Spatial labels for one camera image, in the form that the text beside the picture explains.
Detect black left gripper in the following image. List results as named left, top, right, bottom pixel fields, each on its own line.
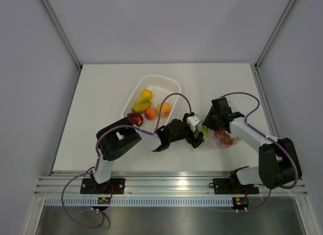
left=169, top=114, right=205, bottom=148

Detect clear zip top bag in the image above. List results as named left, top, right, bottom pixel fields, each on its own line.
left=199, top=125, right=241, bottom=149

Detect fake orange fruit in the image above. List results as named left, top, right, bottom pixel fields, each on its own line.
left=157, top=102, right=172, bottom=117

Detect fake peach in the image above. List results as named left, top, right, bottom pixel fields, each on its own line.
left=144, top=107, right=158, bottom=120

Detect fake dark red apple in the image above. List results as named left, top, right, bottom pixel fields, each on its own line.
left=127, top=112, right=144, bottom=127

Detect fake mango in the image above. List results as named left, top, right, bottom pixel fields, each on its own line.
left=132, top=100, right=151, bottom=114

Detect fake yellow pear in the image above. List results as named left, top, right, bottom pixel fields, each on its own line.
left=141, top=89, right=153, bottom=101

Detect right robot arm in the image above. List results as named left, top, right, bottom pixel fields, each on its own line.
left=202, top=97, right=302, bottom=193

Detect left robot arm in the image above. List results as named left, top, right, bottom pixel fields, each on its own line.
left=91, top=113, right=204, bottom=194

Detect fake red grapes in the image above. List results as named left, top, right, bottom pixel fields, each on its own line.
left=214, top=129, right=233, bottom=146

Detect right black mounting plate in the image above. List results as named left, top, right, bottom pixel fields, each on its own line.
left=212, top=178, right=259, bottom=195

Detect black mounting plate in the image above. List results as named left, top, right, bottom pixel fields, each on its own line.
left=80, top=178, right=126, bottom=195
left=212, top=178, right=259, bottom=195

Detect white perforated plastic basket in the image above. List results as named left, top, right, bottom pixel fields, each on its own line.
left=121, top=75, right=181, bottom=132

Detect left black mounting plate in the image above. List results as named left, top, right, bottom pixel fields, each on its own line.
left=80, top=178, right=126, bottom=195

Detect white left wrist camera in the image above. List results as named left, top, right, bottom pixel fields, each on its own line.
left=186, top=114, right=202, bottom=132

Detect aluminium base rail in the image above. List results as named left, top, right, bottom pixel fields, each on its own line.
left=34, top=170, right=308, bottom=197

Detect right aluminium frame post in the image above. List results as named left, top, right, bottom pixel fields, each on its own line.
left=254, top=0, right=298, bottom=71

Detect aluminium frame post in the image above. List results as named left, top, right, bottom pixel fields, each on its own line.
left=254, top=0, right=298, bottom=71
left=39, top=0, right=83, bottom=72

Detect white slotted cable duct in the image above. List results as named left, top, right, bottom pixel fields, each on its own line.
left=44, top=196, right=233, bottom=207

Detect left aluminium frame post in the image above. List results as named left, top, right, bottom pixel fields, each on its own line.
left=39, top=0, right=83, bottom=72

